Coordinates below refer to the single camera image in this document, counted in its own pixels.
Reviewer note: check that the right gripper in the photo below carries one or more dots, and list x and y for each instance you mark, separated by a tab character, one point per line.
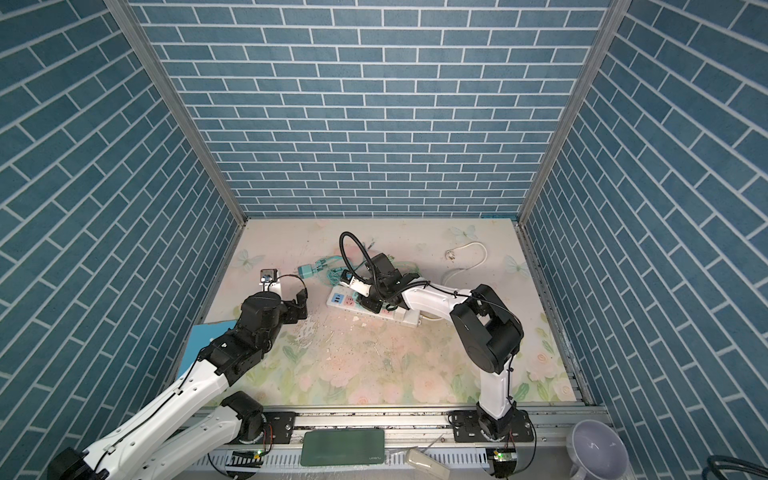
368	302

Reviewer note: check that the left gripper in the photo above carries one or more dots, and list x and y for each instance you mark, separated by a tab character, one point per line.
295	315

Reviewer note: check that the white power strip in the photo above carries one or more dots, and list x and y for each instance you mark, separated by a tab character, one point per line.
347	299

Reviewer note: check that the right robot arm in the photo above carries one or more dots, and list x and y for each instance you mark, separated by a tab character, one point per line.
490	334

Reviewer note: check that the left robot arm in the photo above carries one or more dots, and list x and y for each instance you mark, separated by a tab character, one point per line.
155	443

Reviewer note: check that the teal charger upper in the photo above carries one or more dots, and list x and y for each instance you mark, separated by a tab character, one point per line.
307	271

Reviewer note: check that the blue sheet at left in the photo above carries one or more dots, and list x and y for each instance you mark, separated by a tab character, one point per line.
200	337

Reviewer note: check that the white small device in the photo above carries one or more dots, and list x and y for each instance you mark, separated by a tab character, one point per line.
425	464

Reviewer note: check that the white bowl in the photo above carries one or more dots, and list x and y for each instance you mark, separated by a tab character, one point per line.
596	452

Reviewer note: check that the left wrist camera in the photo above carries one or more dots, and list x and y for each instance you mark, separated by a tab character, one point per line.
269	281

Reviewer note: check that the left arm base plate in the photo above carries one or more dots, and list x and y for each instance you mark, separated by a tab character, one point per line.
276	427

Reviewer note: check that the green box on rail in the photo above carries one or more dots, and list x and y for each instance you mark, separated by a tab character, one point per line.
343	447

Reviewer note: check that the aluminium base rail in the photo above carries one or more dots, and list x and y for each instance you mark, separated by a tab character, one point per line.
424	428

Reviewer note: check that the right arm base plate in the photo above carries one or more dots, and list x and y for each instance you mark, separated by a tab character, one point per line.
470	426

